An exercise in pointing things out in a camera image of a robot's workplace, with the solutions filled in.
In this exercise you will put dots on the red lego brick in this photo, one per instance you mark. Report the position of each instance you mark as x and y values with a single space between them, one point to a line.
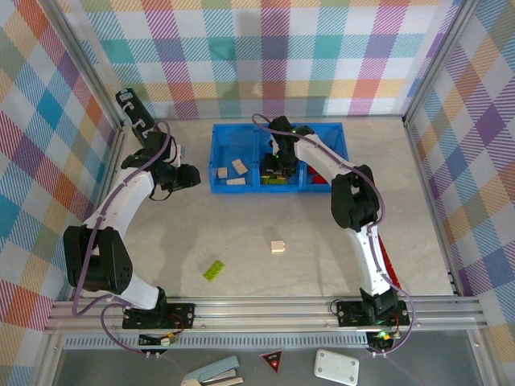
312 169
320 178

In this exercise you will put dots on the aluminium mounting rail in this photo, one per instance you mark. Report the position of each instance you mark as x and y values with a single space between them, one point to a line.
261 313

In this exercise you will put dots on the small board with green light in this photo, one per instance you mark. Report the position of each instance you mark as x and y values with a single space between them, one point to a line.
380 336

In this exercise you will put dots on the light blue stapler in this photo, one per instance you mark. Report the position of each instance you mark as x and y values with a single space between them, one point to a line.
219 368

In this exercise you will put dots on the black power strip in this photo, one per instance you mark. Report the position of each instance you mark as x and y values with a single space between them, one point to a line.
133 108

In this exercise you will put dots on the small square white lego brick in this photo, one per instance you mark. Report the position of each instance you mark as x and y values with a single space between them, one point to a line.
278 246

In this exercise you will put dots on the aluminium side rail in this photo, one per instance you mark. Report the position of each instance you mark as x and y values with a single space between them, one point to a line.
429 201

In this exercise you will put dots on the red triangle sign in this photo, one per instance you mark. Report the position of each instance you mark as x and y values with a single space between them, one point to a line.
273 361

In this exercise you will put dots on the black base plate left arm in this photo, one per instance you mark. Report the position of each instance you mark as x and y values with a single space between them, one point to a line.
183 313

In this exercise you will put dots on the blue three-compartment bin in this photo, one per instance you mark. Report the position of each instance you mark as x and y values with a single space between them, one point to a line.
233 140

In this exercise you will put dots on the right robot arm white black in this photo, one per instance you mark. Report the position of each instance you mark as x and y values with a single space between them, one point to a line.
370 257

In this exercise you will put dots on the black base plate right arm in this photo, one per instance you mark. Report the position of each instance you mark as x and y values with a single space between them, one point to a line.
348 313

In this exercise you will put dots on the white wing-shaped lego piece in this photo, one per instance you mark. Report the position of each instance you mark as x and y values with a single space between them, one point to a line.
222 173

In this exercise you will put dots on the aluminium frame post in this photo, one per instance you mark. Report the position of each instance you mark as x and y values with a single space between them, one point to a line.
438 64
80 60

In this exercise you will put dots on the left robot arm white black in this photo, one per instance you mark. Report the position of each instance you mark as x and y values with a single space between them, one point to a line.
116 201

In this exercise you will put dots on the white rectangular plate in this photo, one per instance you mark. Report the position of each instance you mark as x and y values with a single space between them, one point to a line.
336 368

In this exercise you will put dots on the long white lego brick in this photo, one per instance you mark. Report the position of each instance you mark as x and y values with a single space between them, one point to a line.
235 181

